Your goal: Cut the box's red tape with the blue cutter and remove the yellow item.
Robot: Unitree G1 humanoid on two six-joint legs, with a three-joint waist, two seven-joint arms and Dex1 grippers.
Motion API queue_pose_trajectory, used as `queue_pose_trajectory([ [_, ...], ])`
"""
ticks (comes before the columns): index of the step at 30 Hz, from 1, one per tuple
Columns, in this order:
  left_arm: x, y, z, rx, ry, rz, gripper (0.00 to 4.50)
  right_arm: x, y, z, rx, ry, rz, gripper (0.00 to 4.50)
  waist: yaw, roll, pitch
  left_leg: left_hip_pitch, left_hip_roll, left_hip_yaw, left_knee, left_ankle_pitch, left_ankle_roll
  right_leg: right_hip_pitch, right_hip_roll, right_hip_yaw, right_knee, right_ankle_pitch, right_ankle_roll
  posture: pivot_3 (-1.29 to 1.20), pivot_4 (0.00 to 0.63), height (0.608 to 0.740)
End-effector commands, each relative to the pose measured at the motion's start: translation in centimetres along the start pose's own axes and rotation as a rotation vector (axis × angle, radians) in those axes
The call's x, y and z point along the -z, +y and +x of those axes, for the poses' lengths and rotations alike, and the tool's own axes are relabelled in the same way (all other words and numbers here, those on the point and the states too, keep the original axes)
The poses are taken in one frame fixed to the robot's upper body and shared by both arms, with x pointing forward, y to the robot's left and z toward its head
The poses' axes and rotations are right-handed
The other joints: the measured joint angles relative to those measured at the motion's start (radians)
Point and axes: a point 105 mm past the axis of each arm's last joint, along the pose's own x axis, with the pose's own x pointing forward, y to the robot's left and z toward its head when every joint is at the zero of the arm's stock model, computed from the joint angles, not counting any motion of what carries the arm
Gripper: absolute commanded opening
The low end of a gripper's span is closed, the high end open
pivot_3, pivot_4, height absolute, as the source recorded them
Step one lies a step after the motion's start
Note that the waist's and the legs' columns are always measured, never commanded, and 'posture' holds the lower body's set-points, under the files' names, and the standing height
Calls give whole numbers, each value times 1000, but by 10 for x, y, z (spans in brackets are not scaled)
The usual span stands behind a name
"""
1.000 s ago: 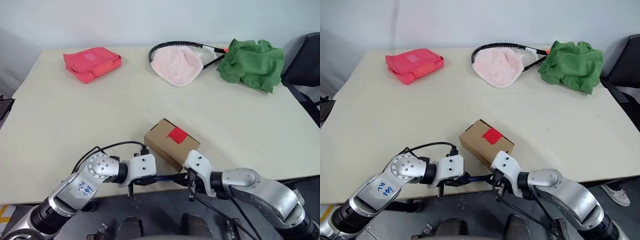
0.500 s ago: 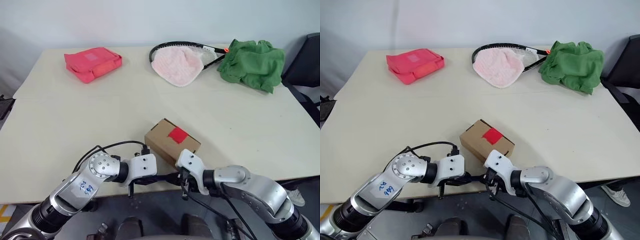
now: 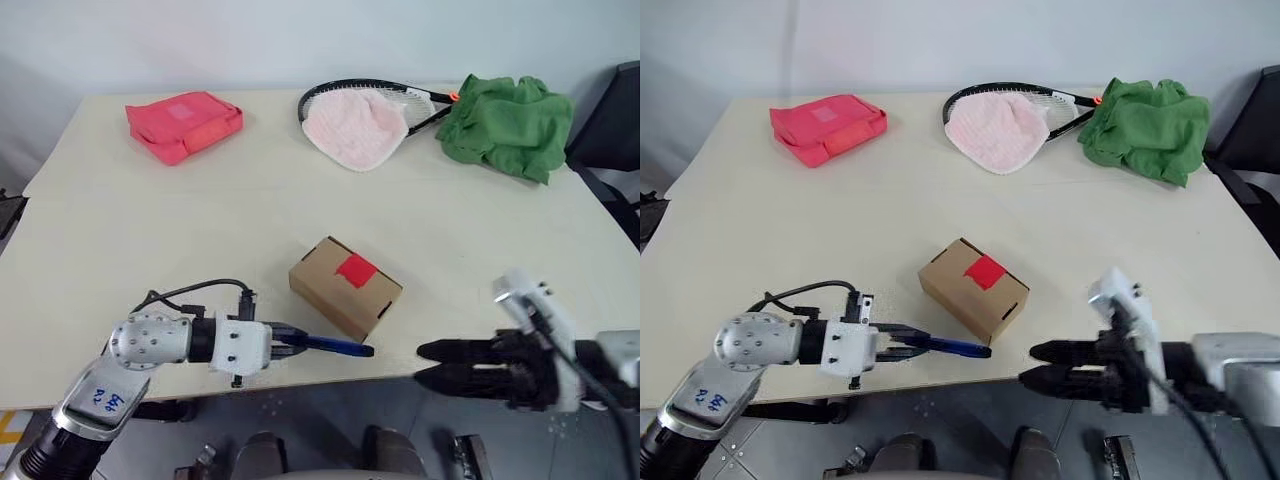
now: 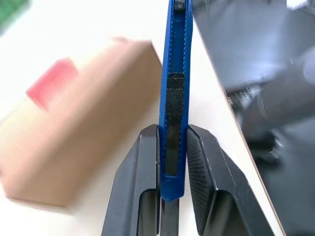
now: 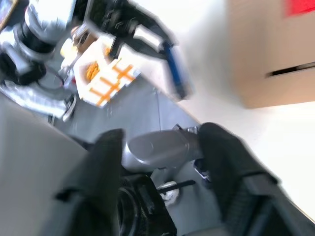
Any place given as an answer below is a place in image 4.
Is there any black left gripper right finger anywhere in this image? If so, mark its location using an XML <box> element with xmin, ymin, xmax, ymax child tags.
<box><xmin>186</xmin><ymin>124</ymin><xmax>275</xmax><ymax>236</ymax></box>

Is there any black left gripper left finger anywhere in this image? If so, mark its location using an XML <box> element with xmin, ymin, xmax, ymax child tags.
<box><xmin>101</xmin><ymin>124</ymin><xmax>162</xmax><ymax>236</ymax></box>

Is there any blue utility cutter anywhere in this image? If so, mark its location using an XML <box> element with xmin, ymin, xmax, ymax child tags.
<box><xmin>157</xmin><ymin>0</ymin><xmax>195</xmax><ymax>203</ymax></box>

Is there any brown cardboard box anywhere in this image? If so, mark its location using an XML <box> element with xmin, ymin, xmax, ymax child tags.
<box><xmin>0</xmin><ymin>36</ymin><xmax>163</xmax><ymax>207</ymax></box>

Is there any red tape strip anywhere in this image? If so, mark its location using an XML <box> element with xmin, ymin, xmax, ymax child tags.
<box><xmin>25</xmin><ymin>58</ymin><xmax>79</xmax><ymax>111</ymax></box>

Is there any green object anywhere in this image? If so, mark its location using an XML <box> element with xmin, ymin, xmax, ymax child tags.
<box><xmin>0</xmin><ymin>0</ymin><xmax>32</xmax><ymax>34</ymax></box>

